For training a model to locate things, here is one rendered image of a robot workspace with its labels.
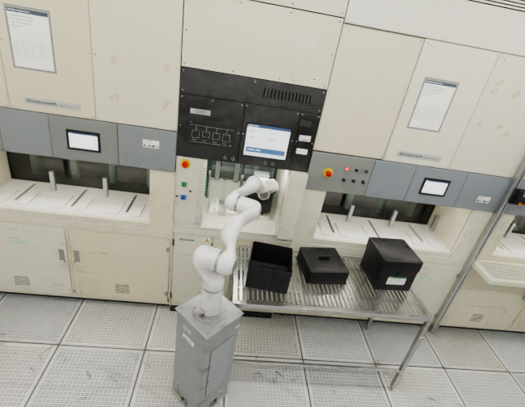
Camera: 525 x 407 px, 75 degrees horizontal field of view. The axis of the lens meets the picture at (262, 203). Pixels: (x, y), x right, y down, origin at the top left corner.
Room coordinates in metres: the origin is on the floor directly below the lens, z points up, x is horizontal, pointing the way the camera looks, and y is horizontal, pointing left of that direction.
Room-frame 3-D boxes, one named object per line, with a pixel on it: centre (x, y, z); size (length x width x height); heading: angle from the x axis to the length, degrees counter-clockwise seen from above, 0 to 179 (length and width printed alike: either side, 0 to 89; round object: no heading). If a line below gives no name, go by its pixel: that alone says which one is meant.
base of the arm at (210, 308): (1.43, 0.18, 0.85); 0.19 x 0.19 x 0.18
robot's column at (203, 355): (1.43, 0.18, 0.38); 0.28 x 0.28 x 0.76; 53
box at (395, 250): (2.05, -0.97, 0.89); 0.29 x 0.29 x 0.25; 12
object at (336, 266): (1.99, -0.50, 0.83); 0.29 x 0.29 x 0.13; 15
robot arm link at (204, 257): (1.44, 0.22, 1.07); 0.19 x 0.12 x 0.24; 77
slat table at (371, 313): (1.91, -0.54, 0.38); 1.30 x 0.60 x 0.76; 98
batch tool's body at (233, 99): (2.55, 0.23, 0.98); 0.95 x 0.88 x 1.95; 8
